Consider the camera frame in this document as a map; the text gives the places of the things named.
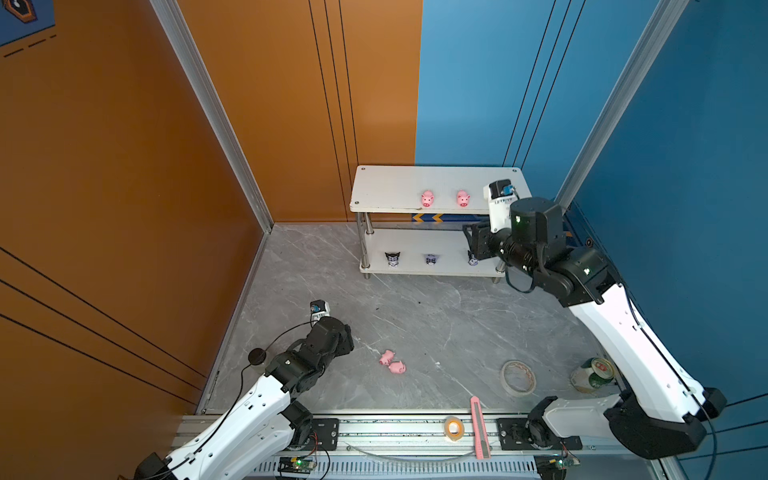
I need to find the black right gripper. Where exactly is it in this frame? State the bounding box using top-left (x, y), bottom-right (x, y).
top-left (459, 216), bottom-right (542, 280)

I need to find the pink pig toy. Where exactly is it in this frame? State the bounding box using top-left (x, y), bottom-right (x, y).
top-left (456, 190), bottom-right (471, 208)
top-left (379, 350), bottom-right (395, 366)
top-left (388, 361), bottom-right (407, 375)
top-left (420, 190), bottom-right (435, 208)

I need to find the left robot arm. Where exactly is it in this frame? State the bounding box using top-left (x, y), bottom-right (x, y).
top-left (133, 316), bottom-right (354, 479)

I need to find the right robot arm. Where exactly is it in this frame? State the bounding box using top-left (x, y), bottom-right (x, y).
top-left (462, 197), bottom-right (727, 460)

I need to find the white two-tier shelf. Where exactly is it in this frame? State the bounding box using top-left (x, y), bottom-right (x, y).
top-left (350, 165), bottom-right (531, 283)

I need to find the small metal cup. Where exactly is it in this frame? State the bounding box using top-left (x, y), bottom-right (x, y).
top-left (247, 348), bottom-right (267, 366)

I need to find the green circuit board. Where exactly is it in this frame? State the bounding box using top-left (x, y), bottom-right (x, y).
top-left (277, 457), bottom-right (318, 478)

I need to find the small beige tape roll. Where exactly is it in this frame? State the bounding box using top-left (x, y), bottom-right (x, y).
top-left (443, 416), bottom-right (465, 442)

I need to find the clear tape roll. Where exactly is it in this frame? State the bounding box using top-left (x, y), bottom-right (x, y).
top-left (499, 360), bottom-right (537, 397)

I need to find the green tape roll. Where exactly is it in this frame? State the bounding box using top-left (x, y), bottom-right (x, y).
top-left (569, 357), bottom-right (616, 393)

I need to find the pink utility knife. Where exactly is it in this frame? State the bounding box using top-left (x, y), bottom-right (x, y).
top-left (470, 396), bottom-right (491, 460)

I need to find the right circuit board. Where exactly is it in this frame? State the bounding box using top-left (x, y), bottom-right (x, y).
top-left (534, 454), bottom-right (581, 480)

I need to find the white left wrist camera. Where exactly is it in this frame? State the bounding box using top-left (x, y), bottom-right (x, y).
top-left (309, 300), bottom-right (330, 326)

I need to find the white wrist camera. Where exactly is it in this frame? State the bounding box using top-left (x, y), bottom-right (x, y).
top-left (483, 179), bottom-right (519, 233)
top-left (309, 300), bottom-right (330, 326)

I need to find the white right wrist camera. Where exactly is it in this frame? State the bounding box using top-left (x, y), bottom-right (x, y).
top-left (483, 179), bottom-right (519, 233)

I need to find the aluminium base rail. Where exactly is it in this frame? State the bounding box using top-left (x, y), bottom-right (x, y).
top-left (158, 410), bottom-right (685, 480)

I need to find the aluminium corner post left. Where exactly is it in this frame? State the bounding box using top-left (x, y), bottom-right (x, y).
top-left (149, 0), bottom-right (274, 234)

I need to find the aluminium corner post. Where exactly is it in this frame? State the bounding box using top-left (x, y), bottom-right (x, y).
top-left (555, 0), bottom-right (689, 213)
top-left (149, 0), bottom-right (274, 234)

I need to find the aluminium corner post right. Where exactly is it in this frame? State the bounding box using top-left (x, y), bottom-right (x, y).
top-left (555, 0), bottom-right (689, 213)

